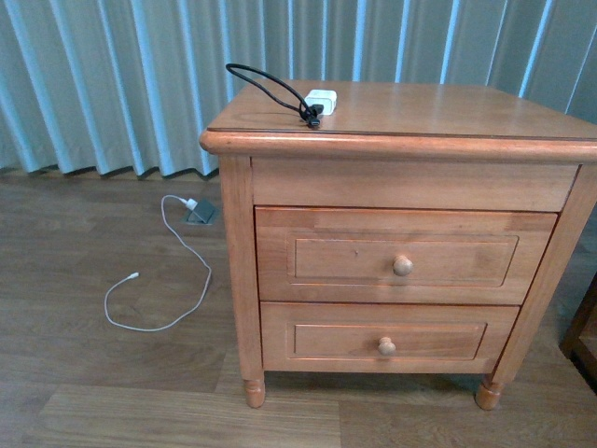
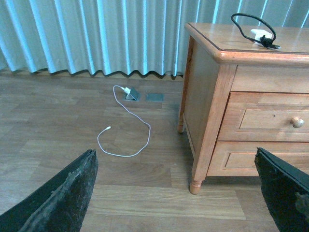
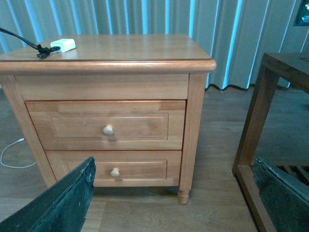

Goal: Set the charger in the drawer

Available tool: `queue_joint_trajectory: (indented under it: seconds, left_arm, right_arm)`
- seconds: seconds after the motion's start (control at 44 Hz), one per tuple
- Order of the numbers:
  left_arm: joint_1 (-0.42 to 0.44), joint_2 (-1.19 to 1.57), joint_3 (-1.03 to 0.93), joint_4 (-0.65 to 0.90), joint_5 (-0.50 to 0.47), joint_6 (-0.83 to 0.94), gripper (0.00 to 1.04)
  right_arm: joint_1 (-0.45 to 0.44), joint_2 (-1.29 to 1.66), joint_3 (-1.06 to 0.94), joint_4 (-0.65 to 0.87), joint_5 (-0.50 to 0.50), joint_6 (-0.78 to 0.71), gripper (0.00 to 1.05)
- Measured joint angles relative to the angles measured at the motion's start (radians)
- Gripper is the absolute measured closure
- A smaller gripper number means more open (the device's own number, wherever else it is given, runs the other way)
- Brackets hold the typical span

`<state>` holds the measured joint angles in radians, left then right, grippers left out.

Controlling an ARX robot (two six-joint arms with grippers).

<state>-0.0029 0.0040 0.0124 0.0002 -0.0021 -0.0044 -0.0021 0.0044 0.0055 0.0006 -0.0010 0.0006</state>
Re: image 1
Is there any wooden drawer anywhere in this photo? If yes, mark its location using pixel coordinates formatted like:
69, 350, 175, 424
261, 302, 519, 373
256, 207, 557, 305

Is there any white charger with black cable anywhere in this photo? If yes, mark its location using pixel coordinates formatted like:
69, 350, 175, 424
225, 63, 338, 129

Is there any wooden nightstand cabinet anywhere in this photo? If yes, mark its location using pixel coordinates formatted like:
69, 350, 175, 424
201, 81, 596, 410

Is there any open grey floor socket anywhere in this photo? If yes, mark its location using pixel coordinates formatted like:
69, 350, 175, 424
182, 199, 220, 226

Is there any pale pleated curtain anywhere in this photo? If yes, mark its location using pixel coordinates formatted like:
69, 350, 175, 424
1, 1, 596, 175

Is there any dark wooden side table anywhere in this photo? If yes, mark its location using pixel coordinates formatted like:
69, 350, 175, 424
560, 276, 596, 392

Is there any white cable on floor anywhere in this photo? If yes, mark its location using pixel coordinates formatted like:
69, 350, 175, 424
104, 194, 213, 333

